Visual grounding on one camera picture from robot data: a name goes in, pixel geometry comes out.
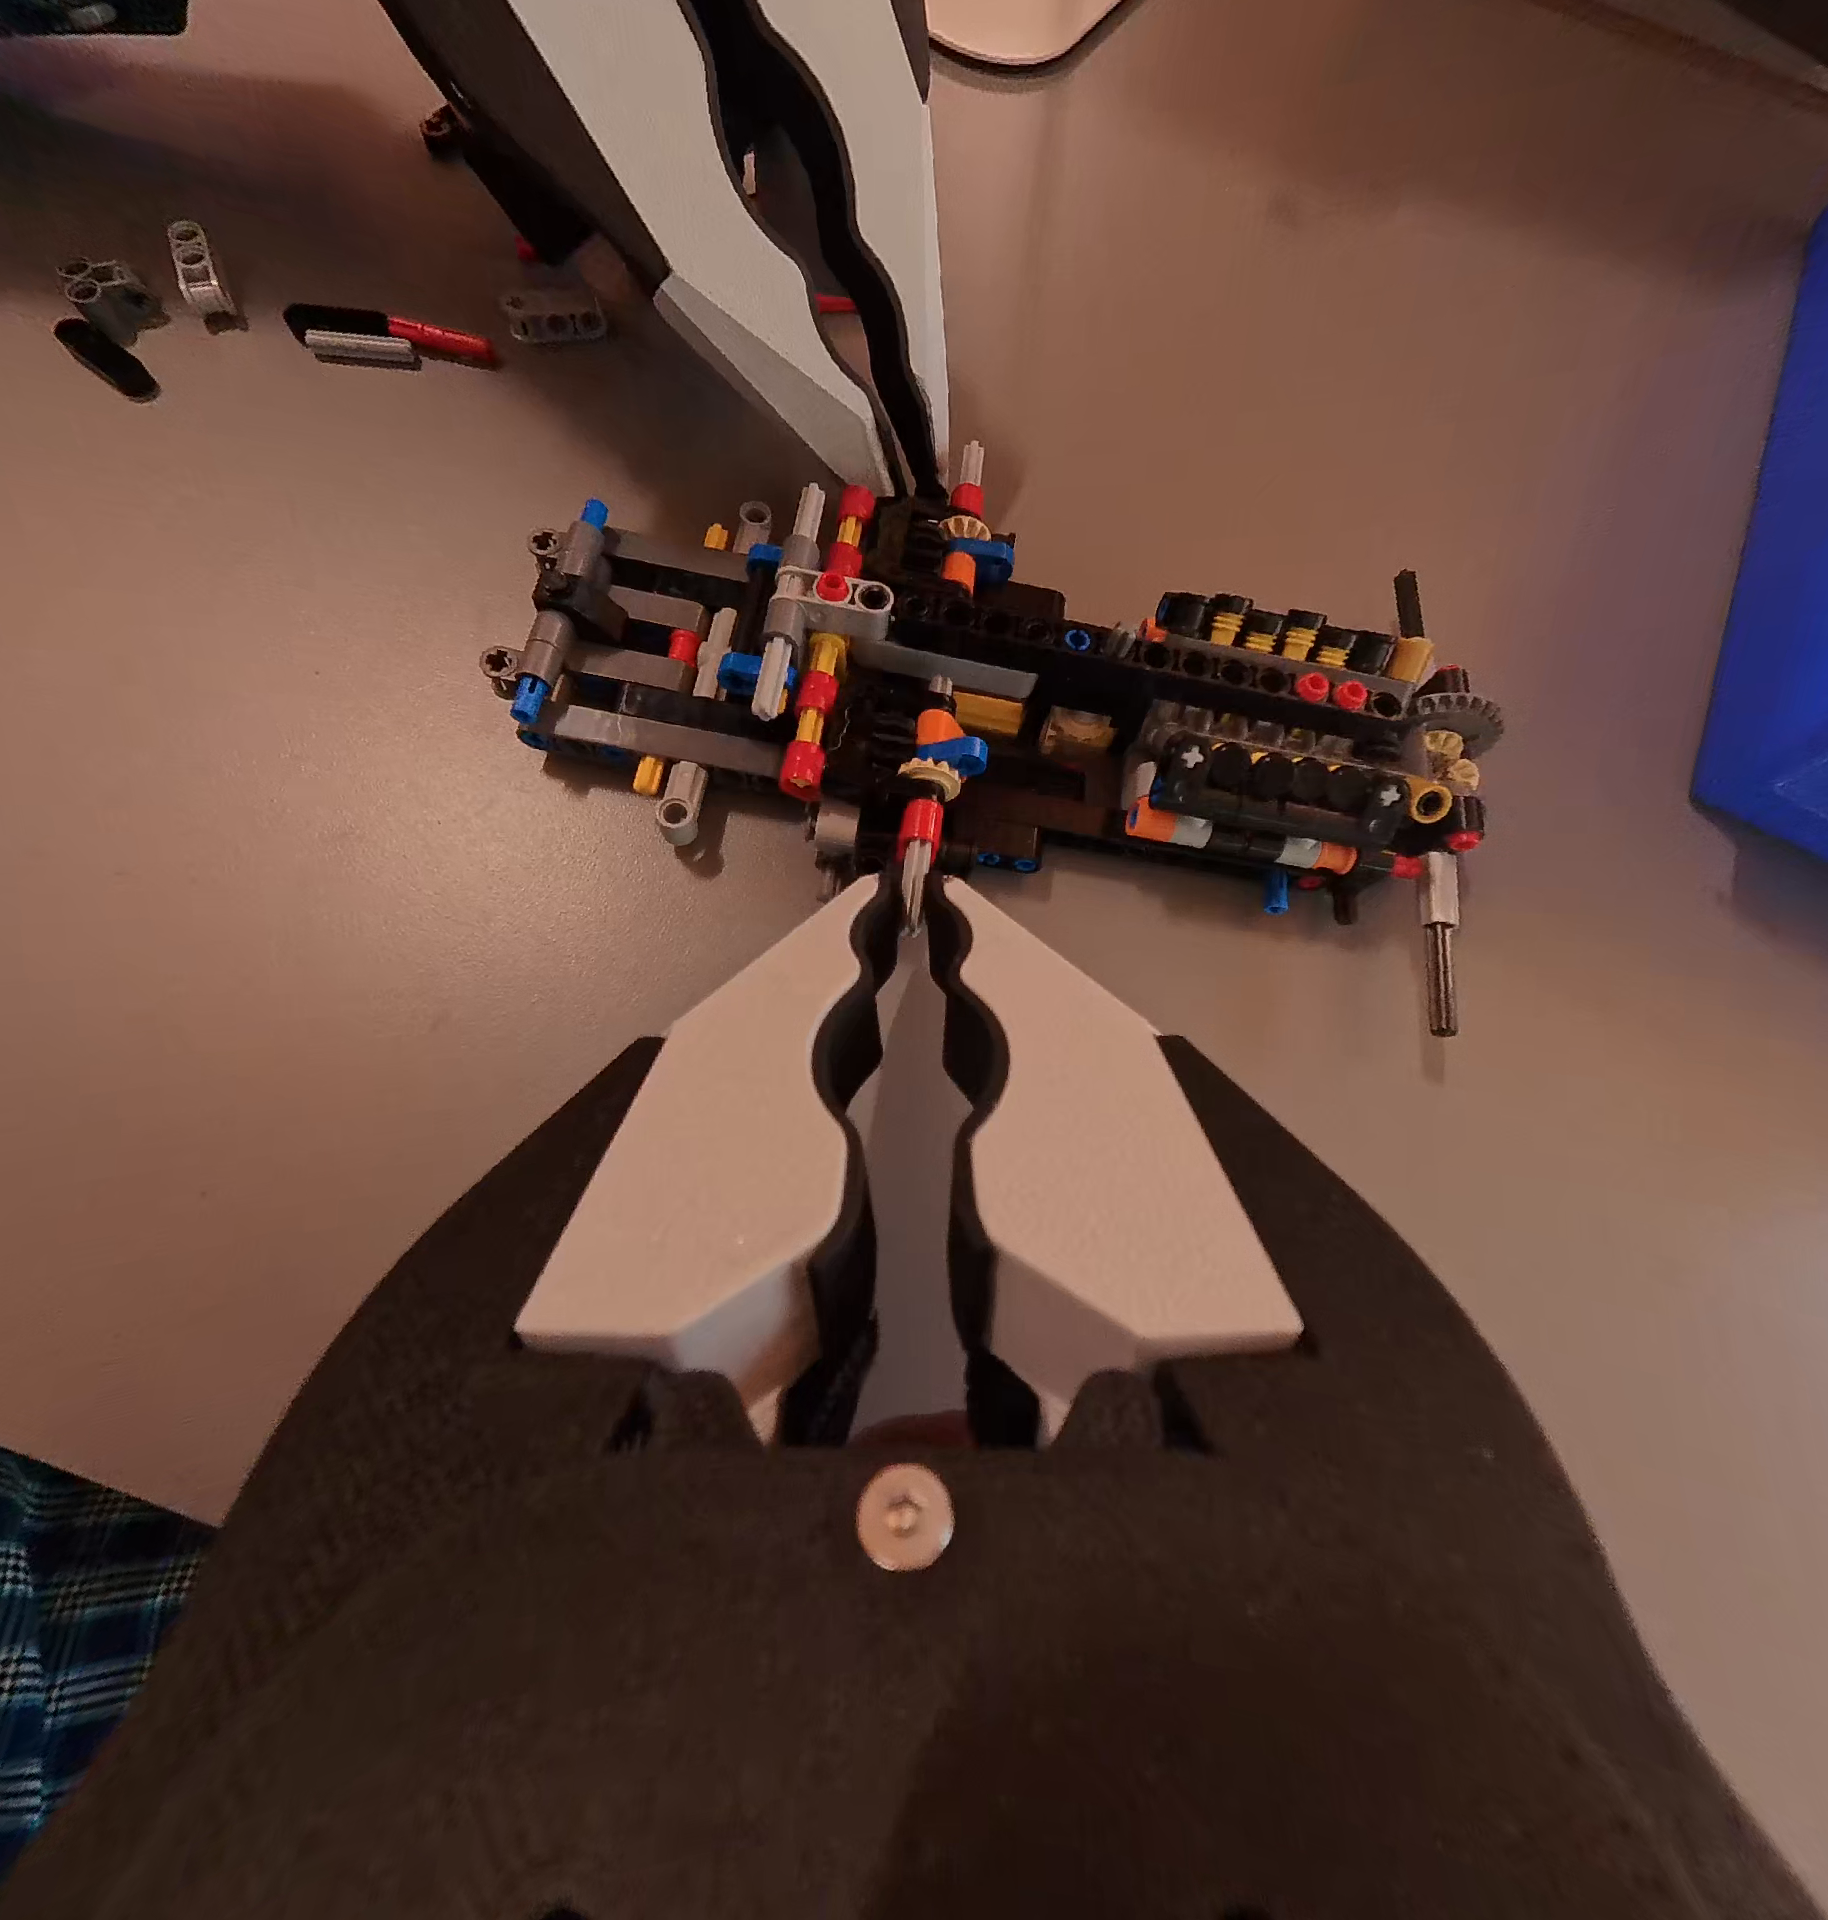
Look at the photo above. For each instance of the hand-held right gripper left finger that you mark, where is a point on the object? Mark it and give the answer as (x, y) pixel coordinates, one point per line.
(703, 1183)

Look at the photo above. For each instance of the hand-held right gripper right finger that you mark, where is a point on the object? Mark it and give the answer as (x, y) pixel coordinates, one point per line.
(1125, 1200)

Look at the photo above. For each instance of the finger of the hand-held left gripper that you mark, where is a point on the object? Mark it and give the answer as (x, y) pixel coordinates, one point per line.
(660, 150)
(893, 180)

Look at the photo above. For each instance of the multicoloured lego vehicle chassis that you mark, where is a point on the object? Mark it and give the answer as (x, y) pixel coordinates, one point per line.
(989, 614)

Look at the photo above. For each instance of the small brown lego piece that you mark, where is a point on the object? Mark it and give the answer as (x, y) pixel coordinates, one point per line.
(438, 130)

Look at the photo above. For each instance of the red lego axle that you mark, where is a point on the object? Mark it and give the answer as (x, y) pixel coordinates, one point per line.
(444, 337)

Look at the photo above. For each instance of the grey lego axle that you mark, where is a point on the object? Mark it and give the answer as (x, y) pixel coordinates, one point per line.
(362, 349)

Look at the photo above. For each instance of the light grey lego connector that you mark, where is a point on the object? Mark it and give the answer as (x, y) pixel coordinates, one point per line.
(201, 271)

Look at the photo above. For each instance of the dark grey lego connector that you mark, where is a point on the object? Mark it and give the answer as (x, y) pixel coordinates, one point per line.
(112, 291)

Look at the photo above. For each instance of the black lego beam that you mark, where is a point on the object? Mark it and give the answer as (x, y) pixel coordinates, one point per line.
(104, 360)

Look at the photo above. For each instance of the white tray edge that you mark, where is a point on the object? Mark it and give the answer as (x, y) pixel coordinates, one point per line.
(1026, 27)

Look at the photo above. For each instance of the blue plaid clothing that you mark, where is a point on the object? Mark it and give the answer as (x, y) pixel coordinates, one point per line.
(59, 1680)

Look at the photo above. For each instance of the blue box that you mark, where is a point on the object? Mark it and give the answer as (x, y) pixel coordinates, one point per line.
(1790, 556)

